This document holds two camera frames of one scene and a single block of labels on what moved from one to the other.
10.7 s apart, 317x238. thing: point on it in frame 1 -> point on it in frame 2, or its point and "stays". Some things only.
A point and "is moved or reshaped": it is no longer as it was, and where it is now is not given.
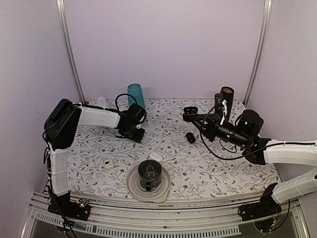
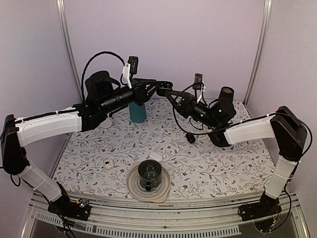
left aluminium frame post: x=61 y=7 stays
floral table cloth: x=199 y=167 stays
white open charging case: x=156 y=156 stays
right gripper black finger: x=197 y=117 -> x=173 y=93
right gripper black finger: x=199 y=125 -> x=174 y=101
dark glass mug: x=149 y=172 stays
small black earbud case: x=190 y=137 stays
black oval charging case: x=188 y=112 is moved or reshaped
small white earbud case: x=108 y=164 stays
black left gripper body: x=132 y=134 -> x=139 y=98
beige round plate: x=159 y=195 stays
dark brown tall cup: x=227 y=93 stays
